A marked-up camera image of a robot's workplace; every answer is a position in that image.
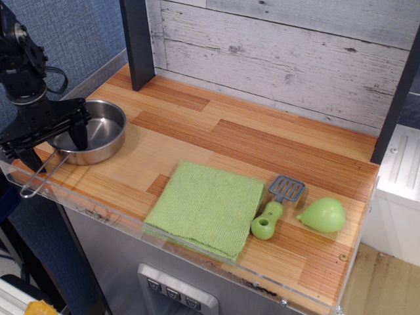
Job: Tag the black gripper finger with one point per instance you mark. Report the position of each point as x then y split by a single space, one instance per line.
30 159
78 134

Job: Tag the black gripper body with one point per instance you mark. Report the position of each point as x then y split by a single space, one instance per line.
41 121

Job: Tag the steel pan with wire handle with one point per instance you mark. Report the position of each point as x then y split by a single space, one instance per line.
105 137

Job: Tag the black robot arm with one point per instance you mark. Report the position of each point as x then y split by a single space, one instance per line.
23 63

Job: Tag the green cloth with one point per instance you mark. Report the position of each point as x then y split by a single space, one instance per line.
209 208

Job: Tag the clear acrylic table guard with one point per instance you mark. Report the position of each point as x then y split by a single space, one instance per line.
169 122

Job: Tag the steel cabinet front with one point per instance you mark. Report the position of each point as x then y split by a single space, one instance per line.
114 256

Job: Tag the grey button panel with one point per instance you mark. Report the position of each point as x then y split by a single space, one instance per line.
165 294

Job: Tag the green plastic pear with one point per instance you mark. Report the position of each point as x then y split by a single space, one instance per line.
325 215

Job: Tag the grey spatula green handle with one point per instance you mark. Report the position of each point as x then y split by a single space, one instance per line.
283 188

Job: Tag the right dark post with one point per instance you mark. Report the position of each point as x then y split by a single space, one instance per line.
397 104

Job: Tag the white aluminium rail block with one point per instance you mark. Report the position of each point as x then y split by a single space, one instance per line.
399 170

